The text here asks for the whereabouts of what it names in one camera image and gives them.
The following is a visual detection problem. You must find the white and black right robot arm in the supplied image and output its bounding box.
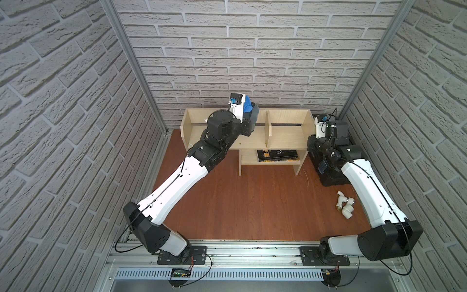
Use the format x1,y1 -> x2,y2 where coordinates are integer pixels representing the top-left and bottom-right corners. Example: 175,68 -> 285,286
308,116 -> 423,265

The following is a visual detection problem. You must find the blue and grey microfibre cloth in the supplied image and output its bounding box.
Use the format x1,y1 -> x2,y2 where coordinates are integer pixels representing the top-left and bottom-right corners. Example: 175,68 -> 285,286
243,96 -> 253,114

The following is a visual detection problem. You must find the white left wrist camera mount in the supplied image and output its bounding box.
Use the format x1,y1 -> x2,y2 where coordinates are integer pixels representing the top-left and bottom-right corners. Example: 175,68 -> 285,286
229,92 -> 246,122

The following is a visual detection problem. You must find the light wooden bookshelf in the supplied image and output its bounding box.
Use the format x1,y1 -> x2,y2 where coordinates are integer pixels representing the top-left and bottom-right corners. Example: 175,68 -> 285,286
180,108 -> 316,175

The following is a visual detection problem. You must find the small green circuit board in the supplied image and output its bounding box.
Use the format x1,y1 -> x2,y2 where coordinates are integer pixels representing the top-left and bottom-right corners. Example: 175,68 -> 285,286
170,268 -> 192,279

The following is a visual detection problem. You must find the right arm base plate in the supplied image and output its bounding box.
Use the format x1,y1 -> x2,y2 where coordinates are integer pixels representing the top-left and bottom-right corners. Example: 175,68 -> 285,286
299,246 -> 350,266

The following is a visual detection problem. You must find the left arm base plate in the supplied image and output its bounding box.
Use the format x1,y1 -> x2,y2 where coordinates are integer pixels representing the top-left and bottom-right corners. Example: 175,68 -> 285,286
157,245 -> 207,265

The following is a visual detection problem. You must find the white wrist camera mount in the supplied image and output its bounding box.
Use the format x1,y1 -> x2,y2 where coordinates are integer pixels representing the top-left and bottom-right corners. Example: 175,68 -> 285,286
229,92 -> 246,122
314,114 -> 329,139

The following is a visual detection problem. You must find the black plastic toolbox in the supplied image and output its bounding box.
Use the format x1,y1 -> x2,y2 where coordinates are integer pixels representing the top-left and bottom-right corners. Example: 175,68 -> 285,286
307,114 -> 365,187

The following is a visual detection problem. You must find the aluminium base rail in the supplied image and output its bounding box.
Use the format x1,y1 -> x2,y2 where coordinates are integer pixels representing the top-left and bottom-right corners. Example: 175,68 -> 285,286
98,237 -> 402,288

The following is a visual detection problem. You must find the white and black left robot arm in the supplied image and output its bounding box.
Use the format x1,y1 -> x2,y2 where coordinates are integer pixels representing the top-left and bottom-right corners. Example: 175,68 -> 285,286
123,104 -> 259,256

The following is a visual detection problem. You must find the white plastic pipe fitting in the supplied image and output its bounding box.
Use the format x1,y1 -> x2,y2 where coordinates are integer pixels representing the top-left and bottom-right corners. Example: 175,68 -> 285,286
336,191 -> 355,219

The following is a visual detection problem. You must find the black book with gold lettering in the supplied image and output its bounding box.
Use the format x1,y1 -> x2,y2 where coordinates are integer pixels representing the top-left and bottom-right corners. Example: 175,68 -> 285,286
257,150 -> 299,162

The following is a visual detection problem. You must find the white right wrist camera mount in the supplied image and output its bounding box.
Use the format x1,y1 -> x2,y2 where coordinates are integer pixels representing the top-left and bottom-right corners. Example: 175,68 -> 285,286
314,114 -> 329,139

